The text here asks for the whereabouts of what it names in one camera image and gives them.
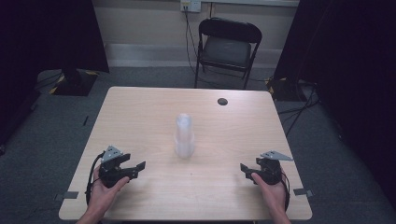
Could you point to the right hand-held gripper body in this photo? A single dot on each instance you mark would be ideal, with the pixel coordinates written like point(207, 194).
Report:
point(270, 172)

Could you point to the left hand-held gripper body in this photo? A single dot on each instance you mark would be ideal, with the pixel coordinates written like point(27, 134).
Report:
point(109, 177)

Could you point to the person's left hand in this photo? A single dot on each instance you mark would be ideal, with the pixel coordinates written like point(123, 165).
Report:
point(104, 196)

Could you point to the person's right hand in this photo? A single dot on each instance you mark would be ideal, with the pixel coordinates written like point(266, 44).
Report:
point(272, 194)

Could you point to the grey tape strip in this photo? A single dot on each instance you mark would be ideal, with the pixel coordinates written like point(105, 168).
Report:
point(302, 192)
point(67, 195)

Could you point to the small black floor marker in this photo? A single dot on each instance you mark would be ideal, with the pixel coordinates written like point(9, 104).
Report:
point(85, 120)

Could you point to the clear plastic bottle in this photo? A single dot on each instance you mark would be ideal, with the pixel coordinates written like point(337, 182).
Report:
point(184, 137)

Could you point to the black stand base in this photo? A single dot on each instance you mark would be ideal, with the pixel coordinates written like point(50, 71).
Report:
point(74, 82)
point(283, 88)

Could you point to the black folding chair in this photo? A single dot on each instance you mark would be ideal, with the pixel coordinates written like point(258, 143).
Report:
point(229, 51)

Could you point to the black curtain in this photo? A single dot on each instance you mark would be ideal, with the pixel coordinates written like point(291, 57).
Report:
point(37, 46)
point(351, 77)

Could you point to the white wall socket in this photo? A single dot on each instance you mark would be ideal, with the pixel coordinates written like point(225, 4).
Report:
point(190, 5)

